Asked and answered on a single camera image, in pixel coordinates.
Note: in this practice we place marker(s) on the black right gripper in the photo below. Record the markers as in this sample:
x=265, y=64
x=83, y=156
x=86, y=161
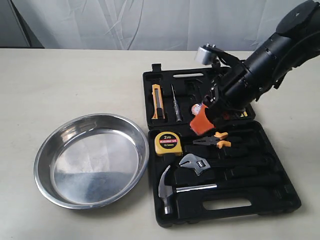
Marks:
x=236, y=89

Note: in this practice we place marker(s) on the adjustable wrench black handle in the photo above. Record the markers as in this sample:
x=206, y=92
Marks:
x=199, y=164

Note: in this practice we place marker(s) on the black plastic tool case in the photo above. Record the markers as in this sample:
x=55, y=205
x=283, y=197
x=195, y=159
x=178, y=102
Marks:
x=227, y=172

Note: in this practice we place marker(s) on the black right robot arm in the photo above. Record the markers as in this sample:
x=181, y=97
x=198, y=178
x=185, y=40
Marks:
x=295, y=41

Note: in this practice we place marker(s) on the electrical tape roll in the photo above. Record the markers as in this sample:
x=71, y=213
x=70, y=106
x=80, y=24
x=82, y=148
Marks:
x=195, y=109

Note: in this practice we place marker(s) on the clear tester screwdriver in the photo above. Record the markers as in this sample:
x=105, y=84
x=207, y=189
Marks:
x=176, y=106

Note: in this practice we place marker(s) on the yellow measuring tape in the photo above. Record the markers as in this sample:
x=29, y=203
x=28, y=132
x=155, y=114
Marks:
x=168, y=142

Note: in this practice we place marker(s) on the yellow utility knife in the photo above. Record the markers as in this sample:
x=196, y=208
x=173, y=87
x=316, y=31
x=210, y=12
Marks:
x=159, y=112

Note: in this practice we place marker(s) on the yellow black screwdriver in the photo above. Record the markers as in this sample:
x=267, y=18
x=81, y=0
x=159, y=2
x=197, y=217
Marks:
x=244, y=114

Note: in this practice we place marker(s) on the steel claw hammer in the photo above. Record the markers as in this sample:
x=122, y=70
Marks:
x=166, y=191

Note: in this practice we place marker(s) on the white backdrop curtain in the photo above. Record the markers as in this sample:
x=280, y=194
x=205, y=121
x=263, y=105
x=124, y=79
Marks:
x=153, y=25

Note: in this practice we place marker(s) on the round stainless steel tray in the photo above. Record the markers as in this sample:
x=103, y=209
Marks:
x=91, y=161

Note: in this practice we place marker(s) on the yellow handled pliers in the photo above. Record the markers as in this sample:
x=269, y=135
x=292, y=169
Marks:
x=219, y=140

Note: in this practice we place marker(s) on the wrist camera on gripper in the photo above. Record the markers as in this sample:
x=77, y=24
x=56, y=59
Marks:
x=217, y=58

